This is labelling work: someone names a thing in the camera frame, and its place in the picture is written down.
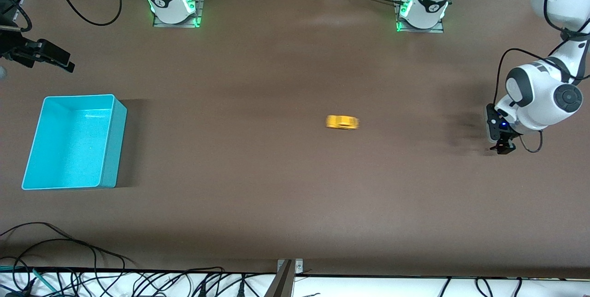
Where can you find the yellow beetle toy car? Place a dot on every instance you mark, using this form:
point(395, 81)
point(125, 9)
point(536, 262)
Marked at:
point(342, 122)

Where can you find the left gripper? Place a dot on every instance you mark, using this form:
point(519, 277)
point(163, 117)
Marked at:
point(504, 145)

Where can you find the brown table cover sheet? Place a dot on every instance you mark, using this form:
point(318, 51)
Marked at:
point(295, 149)

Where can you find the black power plug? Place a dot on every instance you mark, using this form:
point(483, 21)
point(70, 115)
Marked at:
point(241, 288)

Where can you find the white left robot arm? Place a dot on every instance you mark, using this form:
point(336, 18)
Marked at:
point(539, 98)

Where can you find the grey metal bracket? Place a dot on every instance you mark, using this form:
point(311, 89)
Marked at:
point(298, 265)

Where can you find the teal plastic bin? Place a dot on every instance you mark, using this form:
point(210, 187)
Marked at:
point(69, 145)

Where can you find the dark metal bar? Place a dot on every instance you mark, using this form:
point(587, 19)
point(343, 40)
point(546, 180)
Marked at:
point(281, 283)

